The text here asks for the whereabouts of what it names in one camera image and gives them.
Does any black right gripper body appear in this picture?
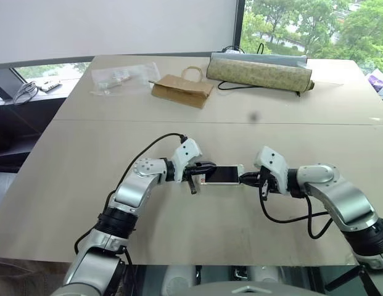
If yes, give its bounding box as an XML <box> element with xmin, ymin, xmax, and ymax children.
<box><xmin>257</xmin><ymin>166</ymin><xmax>280</xmax><ymax>202</ymax></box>

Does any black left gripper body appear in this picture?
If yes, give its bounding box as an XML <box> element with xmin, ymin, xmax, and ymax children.
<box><xmin>182</xmin><ymin>163</ymin><xmax>200</xmax><ymax>195</ymax></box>

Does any white smartphone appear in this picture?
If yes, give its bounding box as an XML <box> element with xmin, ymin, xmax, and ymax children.
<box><xmin>200</xmin><ymin>165</ymin><xmax>241</xmax><ymax>186</ymax></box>
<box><xmin>199</xmin><ymin>165</ymin><xmax>245</xmax><ymax>187</ymax></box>

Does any brown paper bag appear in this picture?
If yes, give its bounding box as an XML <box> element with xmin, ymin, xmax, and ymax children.
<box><xmin>148</xmin><ymin>66</ymin><xmax>215</xmax><ymax>109</ymax></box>

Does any rolled yellow patterned mat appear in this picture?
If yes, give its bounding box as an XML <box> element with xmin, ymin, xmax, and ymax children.
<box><xmin>205</xmin><ymin>57</ymin><xmax>315</xmax><ymax>93</ymax></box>

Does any clear plastic bag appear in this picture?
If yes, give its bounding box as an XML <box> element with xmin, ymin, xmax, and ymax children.
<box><xmin>89</xmin><ymin>61</ymin><xmax>161</xmax><ymax>96</ymax></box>

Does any grey rolled sheet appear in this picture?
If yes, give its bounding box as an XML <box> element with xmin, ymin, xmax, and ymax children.
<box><xmin>210</xmin><ymin>51</ymin><xmax>308</xmax><ymax>67</ymax></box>

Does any black chair leg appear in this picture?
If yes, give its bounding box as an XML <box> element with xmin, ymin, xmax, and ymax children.
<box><xmin>325</xmin><ymin>266</ymin><xmax>361</xmax><ymax>290</ymax></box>

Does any purple packet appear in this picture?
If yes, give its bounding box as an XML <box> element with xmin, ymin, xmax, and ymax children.
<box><xmin>366</xmin><ymin>69</ymin><xmax>383</xmax><ymax>99</ymax></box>

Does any white roller blind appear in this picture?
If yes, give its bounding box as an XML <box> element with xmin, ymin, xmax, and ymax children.
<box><xmin>0</xmin><ymin>0</ymin><xmax>237</xmax><ymax>64</ymax></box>

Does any white circuit board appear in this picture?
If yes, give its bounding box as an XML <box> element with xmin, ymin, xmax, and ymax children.
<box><xmin>38</xmin><ymin>79</ymin><xmax>62</xmax><ymax>93</ymax></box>

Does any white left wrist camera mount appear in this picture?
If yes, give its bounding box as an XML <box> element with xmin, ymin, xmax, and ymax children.
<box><xmin>171</xmin><ymin>138</ymin><xmax>204</xmax><ymax>183</ymax></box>

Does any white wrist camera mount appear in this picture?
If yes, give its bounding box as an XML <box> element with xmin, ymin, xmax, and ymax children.
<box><xmin>253</xmin><ymin>146</ymin><xmax>289</xmax><ymax>195</ymax></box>
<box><xmin>171</xmin><ymin>138</ymin><xmax>204</xmax><ymax>183</ymax></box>

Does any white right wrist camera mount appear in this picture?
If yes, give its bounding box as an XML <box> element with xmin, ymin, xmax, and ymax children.
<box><xmin>253</xmin><ymin>146</ymin><xmax>289</xmax><ymax>195</ymax></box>

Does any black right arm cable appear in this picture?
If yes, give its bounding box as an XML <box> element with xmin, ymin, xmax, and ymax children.
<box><xmin>259</xmin><ymin>194</ymin><xmax>334</xmax><ymax>240</ymax></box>

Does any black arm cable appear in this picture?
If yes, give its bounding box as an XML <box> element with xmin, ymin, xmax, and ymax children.
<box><xmin>259</xmin><ymin>194</ymin><xmax>334</xmax><ymax>240</ymax></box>
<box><xmin>73</xmin><ymin>133</ymin><xmax>188</xmax><ymax>255</ymax></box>

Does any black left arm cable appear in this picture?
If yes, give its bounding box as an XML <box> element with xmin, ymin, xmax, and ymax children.
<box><xmin>73</xmin><ymin>133</ymin><xmax>188</xmax><ymax>255</ymax></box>

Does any black mat cord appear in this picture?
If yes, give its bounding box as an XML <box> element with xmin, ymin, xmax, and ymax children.
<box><xmin>218</xmin><ymin>80</ymin><xmax>301</xmax><ymax>98</ymax></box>

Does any black cable loop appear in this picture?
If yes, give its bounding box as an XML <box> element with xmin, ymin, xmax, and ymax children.
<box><xmin>220</xmin><ymin>42</ymin><xmax>265</xmax><ymax>55</ymax></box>

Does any dark window frame post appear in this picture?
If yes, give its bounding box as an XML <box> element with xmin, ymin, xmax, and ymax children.
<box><xmin>233</xmin><ymin>0</ymin><xmax>245</xmax><ymax>56</ymax></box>

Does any grey coiled cable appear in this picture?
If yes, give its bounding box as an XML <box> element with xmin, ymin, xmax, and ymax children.
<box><xmin>12</xmin><ymin>81</ymin><xmax>39</xmax><ymax>106</ymax></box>

